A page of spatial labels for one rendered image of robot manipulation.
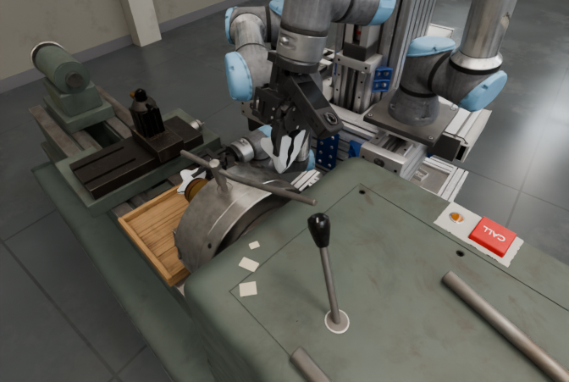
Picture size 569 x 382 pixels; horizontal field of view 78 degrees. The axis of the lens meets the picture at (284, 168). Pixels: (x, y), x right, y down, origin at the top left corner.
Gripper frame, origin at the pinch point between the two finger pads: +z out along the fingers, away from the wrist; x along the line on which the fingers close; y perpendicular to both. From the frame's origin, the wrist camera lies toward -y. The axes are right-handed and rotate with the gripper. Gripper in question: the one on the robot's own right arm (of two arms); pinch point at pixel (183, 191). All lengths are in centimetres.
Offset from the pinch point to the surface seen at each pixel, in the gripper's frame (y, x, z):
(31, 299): 92, -108, 59
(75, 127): 84, -19, 4
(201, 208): -20.3, 13.6, 5.5
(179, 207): 12.8, -19.0, -2.3
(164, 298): 9, -54, 14
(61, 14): 356, -55, -72
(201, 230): -23.3, 11.4, 8.2
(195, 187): -4.8, 3.9, -1.4
